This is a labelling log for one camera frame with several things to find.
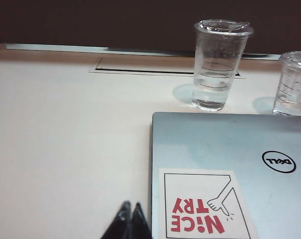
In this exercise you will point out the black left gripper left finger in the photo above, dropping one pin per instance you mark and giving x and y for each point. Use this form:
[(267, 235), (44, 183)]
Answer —
[(118, 224)]

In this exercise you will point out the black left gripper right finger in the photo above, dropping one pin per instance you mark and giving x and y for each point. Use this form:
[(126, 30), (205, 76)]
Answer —
[(140, 224)]

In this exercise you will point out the short clear plastic cup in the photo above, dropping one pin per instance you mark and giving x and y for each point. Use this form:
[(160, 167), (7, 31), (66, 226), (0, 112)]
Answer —
[(294, 84)]

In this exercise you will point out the tall clear plastic cup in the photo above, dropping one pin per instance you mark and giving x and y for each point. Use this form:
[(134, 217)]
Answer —
[(215, 62)]

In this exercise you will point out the silver Dell laptop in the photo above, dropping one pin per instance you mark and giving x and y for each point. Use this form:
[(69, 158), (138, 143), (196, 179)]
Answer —
[(227, 144)]

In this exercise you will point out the wide brown desk divider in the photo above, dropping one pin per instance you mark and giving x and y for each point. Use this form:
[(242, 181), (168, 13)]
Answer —
[(115, 22)]

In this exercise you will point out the grey divider foot bracket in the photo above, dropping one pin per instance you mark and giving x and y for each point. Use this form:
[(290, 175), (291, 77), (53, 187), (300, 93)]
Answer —
[(65, 48)]

